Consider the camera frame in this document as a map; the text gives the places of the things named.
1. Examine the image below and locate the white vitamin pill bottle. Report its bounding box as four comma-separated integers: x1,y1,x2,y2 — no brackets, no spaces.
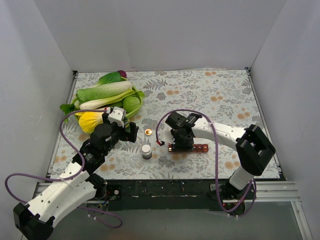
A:
141,144,152,160

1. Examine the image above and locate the red weekly pill organizer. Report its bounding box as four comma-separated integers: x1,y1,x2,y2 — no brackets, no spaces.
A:
168,144,209,153

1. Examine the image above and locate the large napa cabbage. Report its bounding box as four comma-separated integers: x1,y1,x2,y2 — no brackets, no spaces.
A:
76,81,133,103

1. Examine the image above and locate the round green cabbage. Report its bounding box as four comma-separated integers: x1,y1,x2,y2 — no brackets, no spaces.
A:
123,95,141,113

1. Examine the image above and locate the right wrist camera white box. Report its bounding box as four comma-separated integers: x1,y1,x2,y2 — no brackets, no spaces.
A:
158,130,175,145

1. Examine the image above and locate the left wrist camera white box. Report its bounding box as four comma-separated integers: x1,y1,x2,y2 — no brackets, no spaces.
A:
107,106,126,128

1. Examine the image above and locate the clear bottle lid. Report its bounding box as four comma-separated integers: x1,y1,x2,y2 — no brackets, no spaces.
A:
144,128,153,136

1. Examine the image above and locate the green leafy herb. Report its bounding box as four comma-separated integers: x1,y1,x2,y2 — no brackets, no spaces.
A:
59,103,75,116

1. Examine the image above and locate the green plastic tray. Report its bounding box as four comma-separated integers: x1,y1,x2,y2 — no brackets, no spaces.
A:
73,81,145,133

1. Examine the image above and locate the yellow napa cabbage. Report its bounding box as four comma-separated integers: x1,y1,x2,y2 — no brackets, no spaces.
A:
75,111,104,133

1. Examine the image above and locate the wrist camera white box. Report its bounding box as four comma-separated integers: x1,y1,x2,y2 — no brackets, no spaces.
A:
107,106,126,128
158,130,175,145

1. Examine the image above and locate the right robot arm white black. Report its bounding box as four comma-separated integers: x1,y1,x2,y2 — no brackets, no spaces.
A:
156,111,276,199

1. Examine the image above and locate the dark green leaf vegetable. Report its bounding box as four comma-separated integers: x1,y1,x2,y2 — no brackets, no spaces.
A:
97,72,126,86

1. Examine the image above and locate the green glass bottle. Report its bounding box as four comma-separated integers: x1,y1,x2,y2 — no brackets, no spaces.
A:
123,119,130,128

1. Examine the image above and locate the floral table mat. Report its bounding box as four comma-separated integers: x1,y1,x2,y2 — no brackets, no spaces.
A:
49,69,280,180

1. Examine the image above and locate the black base frame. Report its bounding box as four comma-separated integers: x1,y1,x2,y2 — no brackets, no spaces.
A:
32,174,301,213

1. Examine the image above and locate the purple onion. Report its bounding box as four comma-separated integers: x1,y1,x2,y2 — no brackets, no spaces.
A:
117,70,127,78

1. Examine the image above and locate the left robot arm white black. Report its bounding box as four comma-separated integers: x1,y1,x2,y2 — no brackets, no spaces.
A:
13,122,139,240

